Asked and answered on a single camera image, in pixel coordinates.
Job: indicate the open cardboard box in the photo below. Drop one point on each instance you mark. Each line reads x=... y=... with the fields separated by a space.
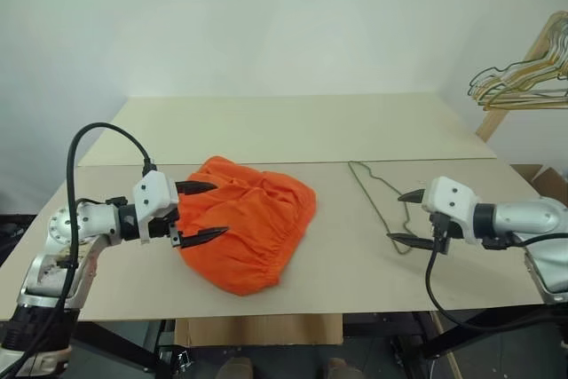
x=550 y=181

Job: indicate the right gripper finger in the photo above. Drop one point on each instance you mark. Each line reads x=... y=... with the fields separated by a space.
x=410 y=241
x=412 y=196

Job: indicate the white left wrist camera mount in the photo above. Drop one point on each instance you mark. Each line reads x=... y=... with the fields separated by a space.
x=151 y=192

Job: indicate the orange cloth garment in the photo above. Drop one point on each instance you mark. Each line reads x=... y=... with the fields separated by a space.
x=248 y=228

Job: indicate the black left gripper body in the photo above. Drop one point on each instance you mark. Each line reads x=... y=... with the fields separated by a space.
x=160 y=229

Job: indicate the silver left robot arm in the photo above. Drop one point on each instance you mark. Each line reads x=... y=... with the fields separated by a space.
x=89 y=223

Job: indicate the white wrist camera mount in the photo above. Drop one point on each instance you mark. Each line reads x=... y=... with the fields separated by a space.
x=448 y=197
x=151 y=192

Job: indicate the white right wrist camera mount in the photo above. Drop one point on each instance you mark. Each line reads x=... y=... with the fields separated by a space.
x=448 y=197

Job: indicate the flat cardboard sheet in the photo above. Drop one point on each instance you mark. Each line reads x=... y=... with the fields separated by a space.
x=257 y=330

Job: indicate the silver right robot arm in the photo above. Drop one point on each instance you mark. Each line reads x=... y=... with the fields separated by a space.
x=523 y=215

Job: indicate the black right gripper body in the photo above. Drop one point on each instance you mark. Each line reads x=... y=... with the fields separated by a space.
x=442 y=231

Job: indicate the wooden hanger rack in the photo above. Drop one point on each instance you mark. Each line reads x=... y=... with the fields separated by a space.
x=539 y=44

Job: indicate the black metal table frame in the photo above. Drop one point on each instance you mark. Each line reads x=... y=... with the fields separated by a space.
x=377 y=329

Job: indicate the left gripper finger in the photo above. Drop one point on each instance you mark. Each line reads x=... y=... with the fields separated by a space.
x=195 y=187
x=202 y=237

